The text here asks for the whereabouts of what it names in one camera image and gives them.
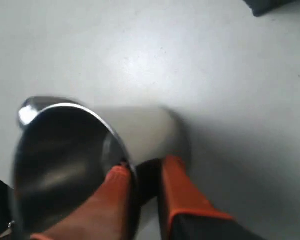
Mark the stainless steel mug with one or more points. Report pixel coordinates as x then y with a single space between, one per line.
66 150

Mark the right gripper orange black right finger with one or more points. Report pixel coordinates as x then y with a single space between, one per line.
185 213

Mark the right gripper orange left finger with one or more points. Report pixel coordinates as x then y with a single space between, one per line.
103 216

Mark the black metal rack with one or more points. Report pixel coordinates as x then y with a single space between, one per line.
265 8

